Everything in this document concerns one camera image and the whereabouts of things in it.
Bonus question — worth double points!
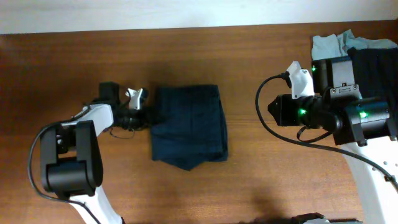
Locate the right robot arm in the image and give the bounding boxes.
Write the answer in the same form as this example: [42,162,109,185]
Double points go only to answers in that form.
[268,57,397,223]

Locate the light grey shirt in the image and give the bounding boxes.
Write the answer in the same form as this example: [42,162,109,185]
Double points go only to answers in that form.
[312,29,397,60]

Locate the black garment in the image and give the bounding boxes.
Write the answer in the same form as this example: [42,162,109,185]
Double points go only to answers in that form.
[348,47,397,112]

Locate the navy blue shorts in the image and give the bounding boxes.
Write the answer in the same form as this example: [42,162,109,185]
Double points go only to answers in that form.
[150,85,228,170]

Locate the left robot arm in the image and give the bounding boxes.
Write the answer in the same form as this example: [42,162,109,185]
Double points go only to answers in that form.
[34,82,149,224]

